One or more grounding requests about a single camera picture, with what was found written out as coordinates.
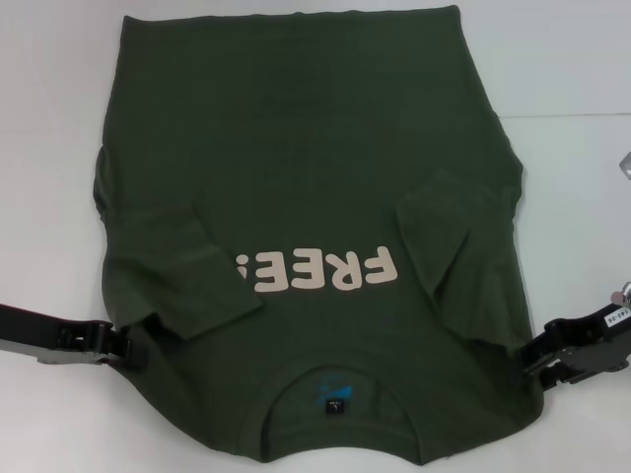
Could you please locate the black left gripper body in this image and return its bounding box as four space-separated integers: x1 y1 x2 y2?
0 290 68 367

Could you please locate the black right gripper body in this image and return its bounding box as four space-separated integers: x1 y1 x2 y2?
554 295 631 391

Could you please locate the dark green FREE t-shirt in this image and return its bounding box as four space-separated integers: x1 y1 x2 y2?
92 3 557 473

